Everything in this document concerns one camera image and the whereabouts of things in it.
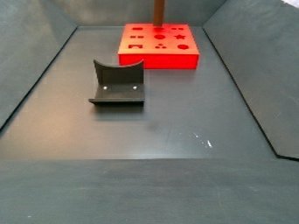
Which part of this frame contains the black curved holder bracket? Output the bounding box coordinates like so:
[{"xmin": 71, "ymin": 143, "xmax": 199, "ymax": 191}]
[{"xmin": 89, "ymin": 60, "xmax": 146, "ymax": 105}]

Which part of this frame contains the red shape sorter block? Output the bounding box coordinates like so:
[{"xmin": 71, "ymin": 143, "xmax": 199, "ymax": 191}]
[{"xmin": 118, "ymin": 24, "xmax": 201, "ymax": 69}]

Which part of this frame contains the brown oval peg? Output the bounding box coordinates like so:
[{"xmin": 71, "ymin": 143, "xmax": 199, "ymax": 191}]
[{"xmin": 154, "ymin": 0, "xmax": 165, "ymax": 26}]

